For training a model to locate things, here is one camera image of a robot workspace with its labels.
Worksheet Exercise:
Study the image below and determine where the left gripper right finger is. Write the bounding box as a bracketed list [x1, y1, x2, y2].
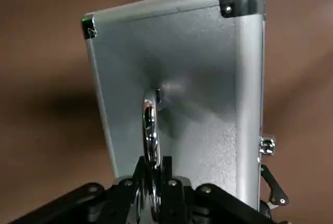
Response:
[160, 156, 273, 224]

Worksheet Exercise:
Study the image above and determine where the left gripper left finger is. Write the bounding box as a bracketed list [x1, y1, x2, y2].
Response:
[7, 156, 147, 224]

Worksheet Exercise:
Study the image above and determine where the silver aluminium first-aid case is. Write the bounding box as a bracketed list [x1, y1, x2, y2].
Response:
[80, 0, 289, 224]

